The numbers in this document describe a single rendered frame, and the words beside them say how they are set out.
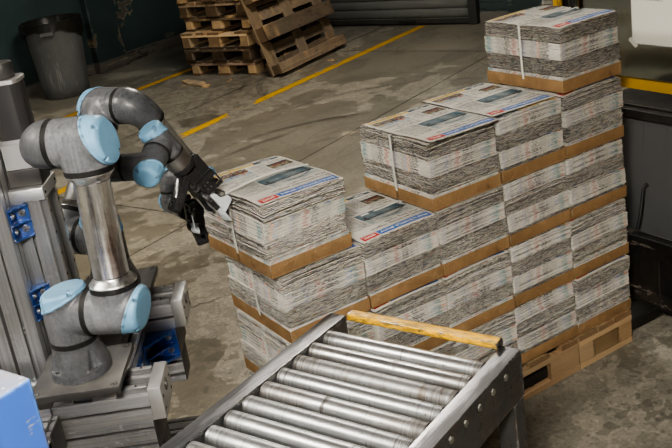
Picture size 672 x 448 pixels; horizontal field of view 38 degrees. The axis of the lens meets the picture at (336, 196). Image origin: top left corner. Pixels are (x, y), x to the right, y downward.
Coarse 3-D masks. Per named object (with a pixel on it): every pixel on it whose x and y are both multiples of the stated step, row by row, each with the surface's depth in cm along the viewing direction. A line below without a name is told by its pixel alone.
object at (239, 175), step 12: (276, 156) 307; (240, 168) 299; (252, 168) 298; (264, 168) 296; (276, 168) 295; (228, 180) 290; (240, 180) 289; (216, 192) 287; (204, 216) 298; (216, 216) 292; (216, 228) 294; (228, 240) 289
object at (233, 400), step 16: (336, 320) 252; (304, 336) 246; (320, 336) 245; (288, 352) 239; (304, 352) 240; (272, 368) 233; (240, 384) 228; (256, 384) 227; (224, 400) 223; (240, 400) 222; (208, 416) 217; (224, 416) 218; (192, 432) 212
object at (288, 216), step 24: (312, 168) 290; (240, 192) 279; (264, 192) 274; (288, 192) 272; (312, 192) 275; (336, 192) 280; (240, 216) 278; (264, 216) 267; (288, 216) 272; (312, 216) 277; (336, 216) 282; (240, 240) 282; (264, 240) 269; (288, 240) 274; (312, 240) 279
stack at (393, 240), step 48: (528, 192) 326; (384, 240) 295; (432, 240) 306; (480, 240) 318; (528, 240) 330; (240, 288) 304; (288, 288) 279; (336, 288) 288; (384, 288) 299; (432, 288) 310; (480, 288) 321; (528, 288) 335; (384, 336) 302; (528, 336) 341
